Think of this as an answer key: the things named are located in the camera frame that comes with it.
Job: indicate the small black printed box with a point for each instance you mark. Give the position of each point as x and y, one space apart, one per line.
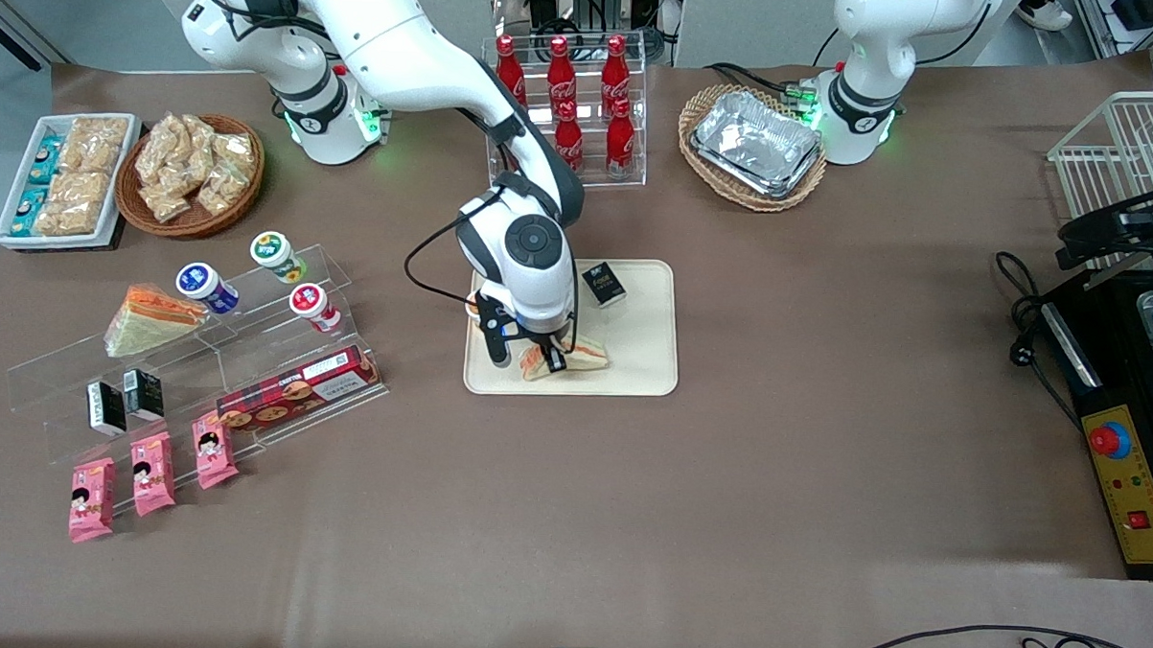
605 284

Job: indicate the red lid yogurt cup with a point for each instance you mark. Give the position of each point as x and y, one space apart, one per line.
311 303

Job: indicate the black equipment stand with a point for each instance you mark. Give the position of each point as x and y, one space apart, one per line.
588 3

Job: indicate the clear bag beige snacks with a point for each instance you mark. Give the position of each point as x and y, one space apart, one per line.
235 149
165 202
197 136
161 148
222 189

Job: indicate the green lid yogurt cup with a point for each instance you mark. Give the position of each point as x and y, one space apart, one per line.
274 252

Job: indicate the black machine yellow control panel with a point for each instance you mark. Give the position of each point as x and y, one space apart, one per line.
1117 352

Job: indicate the blue lid yogurt cup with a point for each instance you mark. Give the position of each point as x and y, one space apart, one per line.
204 284

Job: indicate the light tan wicker basket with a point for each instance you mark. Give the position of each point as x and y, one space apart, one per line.
782 199

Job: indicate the dark brown wicker basket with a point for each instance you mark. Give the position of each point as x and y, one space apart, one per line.
196 224

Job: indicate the red cola bottle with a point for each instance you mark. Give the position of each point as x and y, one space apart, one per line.
615 71
620 141
507 63
559 72
569 143

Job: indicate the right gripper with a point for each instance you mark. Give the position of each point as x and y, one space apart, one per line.
549 350

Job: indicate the silver metal lever bar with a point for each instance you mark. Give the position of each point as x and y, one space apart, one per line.
1110 278

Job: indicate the red plaid cookie box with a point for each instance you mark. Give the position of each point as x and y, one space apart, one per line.
296 389

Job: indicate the aluminium frame profile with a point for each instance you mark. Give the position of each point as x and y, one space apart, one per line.
1124 27

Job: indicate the clear acrylic tiered shelf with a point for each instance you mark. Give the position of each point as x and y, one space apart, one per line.
249 351

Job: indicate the small black white carton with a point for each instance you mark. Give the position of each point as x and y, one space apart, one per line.
143 395
106 409

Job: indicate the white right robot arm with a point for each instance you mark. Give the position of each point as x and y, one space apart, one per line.
404 40

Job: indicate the blue wrapped snack pack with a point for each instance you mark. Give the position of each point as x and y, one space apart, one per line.
29 211
47 159

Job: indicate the clear acrylic bottle rack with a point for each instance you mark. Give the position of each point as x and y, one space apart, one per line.
596 176

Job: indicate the aluminium foil container stack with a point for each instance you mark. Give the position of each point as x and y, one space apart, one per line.
755 143

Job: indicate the pink cartoon snack pack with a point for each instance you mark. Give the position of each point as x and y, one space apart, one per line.
92 501
153 474
214 450

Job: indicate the white sneaker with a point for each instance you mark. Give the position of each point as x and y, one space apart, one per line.
1046 12

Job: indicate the white rectangular dish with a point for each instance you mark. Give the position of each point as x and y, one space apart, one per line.
121 193

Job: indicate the beige crispy snack pack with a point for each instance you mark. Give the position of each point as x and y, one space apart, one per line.
98 142
67 220
80 192

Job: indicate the cream plastic serving tray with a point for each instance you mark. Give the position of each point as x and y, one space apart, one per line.
633 355

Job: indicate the triangular sandwich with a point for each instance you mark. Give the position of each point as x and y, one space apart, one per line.
583 356
150 323

